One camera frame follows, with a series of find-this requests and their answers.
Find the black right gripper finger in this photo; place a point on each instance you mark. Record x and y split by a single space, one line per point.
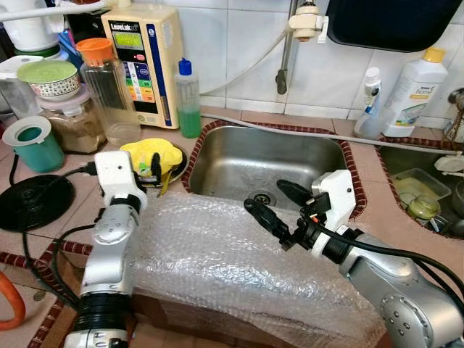
296 193
270 220

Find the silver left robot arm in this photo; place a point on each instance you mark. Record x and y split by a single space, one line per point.
109 254

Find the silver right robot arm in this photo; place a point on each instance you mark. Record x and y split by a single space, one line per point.
391 290

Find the white kitchen appliance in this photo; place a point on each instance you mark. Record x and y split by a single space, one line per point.
29 32

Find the round steel dish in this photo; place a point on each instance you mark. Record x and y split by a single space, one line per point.
177 176

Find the green dish soap bottle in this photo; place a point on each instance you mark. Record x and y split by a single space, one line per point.
190 116

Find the stainless steel sink basin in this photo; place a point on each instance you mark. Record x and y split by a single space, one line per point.
395 163
239 163

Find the bubble wrap sheet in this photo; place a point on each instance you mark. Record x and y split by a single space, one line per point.
217 268

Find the clear jar orange lid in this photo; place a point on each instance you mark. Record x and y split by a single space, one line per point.
109 101

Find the plastic container pink lid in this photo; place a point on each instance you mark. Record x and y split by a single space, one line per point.
72 127

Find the beige water ionizer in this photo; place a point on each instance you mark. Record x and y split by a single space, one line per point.
163 65

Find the teal cup white rim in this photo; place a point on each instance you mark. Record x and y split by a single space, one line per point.
40 152

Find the black round kettle base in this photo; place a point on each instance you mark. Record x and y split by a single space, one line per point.
36 203

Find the clear plastic food container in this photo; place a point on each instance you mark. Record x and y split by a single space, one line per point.
413 185

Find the green glass jar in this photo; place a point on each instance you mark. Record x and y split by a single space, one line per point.
423 209

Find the small white spray bottle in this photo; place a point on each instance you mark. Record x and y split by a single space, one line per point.
371 94

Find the steel tap spout pipe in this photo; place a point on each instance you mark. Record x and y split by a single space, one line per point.
286 61

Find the chrome sink faucet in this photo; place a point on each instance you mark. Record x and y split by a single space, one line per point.
457 109

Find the patterned bowl green lid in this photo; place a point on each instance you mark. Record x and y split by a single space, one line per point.
47 72

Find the clear jug white lid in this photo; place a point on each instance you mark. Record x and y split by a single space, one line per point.
14 94

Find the white bottle yellow cap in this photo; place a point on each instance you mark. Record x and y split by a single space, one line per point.
413 94

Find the cream tap water filter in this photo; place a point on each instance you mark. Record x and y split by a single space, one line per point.
304 22

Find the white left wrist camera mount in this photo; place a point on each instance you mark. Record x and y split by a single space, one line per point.
116 174

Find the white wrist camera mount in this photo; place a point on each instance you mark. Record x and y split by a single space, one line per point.
335 199
116 174

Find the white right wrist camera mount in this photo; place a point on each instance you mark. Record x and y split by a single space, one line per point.
335 199

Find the black wall-hung tray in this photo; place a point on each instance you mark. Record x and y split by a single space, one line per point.
391 22

